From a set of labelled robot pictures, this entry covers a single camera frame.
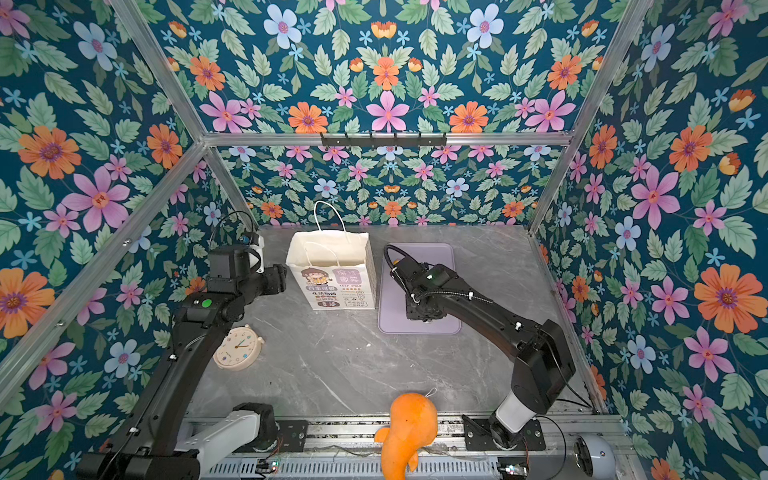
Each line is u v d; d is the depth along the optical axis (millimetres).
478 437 731
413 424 676
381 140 915
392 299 989
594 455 638
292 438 734
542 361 421
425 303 567
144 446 373
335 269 778
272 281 661
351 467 703
